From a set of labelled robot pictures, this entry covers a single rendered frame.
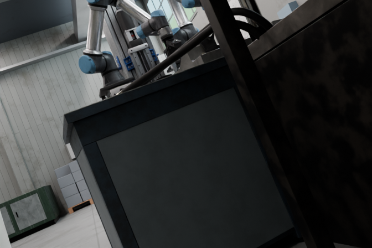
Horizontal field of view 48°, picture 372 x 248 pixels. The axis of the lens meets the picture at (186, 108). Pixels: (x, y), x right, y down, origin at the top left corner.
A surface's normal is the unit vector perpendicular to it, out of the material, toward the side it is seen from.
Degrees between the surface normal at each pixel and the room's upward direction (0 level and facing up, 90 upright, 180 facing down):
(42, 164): 90
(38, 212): 90
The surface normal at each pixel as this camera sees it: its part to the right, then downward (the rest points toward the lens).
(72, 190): 0.22, -0.15
